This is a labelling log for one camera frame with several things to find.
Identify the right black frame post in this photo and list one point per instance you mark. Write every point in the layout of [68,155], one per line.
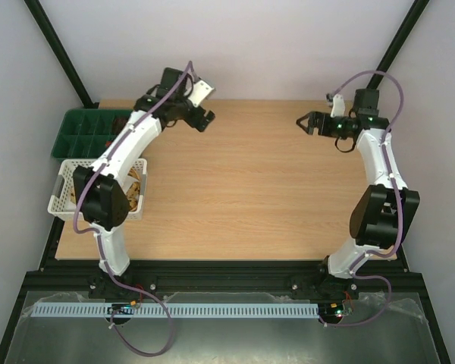
[403,32]

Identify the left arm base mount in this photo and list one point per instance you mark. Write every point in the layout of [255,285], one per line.
[101,286]

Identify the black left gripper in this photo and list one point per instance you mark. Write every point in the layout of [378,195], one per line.
[194,121]

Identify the black aluminium frame rail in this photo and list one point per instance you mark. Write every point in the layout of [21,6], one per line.
[219,277]

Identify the white perforated plastic basket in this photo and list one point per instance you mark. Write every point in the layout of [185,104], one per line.
[60,195]

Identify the black frame post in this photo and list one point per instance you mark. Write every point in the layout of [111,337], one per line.
[45,25]
[403,32]

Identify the tan patterned tie in basket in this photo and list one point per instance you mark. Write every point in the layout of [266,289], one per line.
[131,188]

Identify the light blue slotted cable duct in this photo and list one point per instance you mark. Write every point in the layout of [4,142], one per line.
[178,310]

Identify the rolled brown patterned tie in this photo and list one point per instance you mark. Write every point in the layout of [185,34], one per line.
[118,125]

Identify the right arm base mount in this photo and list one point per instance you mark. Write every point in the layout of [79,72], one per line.
[315,286]

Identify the left black frame post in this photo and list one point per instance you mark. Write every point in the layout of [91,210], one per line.
[45,25]

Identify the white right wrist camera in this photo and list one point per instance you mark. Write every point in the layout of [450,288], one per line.
[337,104]

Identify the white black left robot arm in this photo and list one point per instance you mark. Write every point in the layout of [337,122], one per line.
[98,188]

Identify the green divided storage tray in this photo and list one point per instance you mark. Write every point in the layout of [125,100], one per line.
[83,132]

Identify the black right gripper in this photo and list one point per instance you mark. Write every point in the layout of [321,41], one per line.
[319,123]

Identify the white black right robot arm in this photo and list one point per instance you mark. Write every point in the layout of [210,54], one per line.
[384,213]

